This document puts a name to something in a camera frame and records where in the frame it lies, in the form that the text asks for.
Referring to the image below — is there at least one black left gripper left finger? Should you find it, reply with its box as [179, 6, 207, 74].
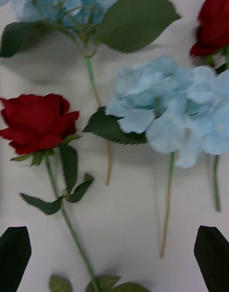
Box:
[0, 226, 32, 292]

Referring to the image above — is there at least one pale blue flower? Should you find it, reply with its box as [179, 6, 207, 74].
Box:
[0, 0, 182, 186]
[82, 56, 229, 259]

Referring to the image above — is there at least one pale blue flower, tan stem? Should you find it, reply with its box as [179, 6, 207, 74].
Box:
[82, 56, 229, 259]

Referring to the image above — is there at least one red rose with green stem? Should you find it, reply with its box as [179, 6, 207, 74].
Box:
[189, 0, 229, 213]

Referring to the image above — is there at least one red rose with long stem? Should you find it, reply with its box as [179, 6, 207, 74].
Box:
[0, 93, 150, 292]

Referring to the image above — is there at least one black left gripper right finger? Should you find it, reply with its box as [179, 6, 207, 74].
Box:
[193, 225, 229, 292]

